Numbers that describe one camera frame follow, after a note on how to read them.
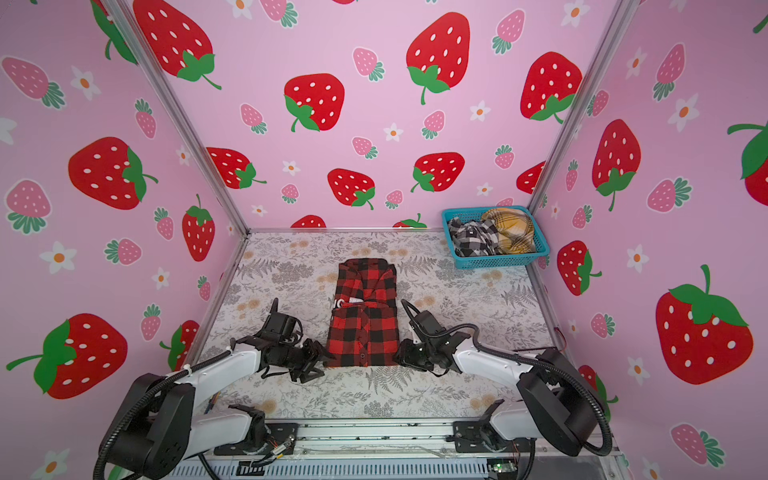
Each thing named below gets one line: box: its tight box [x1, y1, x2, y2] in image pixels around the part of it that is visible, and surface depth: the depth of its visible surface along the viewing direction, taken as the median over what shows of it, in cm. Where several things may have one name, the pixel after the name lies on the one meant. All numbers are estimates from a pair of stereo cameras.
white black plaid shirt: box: [448, 217, 502, 257], surface depth 109 cm
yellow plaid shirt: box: [482, 208, 536, 254], surface depth 110 cm
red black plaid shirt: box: [325, 258, 399, 367], surface depth 94 cm
